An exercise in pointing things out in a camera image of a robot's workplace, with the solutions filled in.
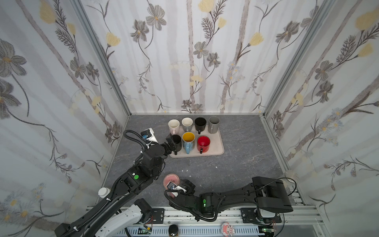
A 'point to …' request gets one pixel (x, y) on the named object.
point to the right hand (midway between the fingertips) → (175, 188)
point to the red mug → (203, 142)
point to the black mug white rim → (177, 141)
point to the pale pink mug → (173, 126)
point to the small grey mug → (187, 123)
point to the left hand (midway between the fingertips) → (165, 137)
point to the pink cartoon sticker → (227, 229)
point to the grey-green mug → (213, 124)
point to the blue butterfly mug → (188, 141)
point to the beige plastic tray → (216, 145)
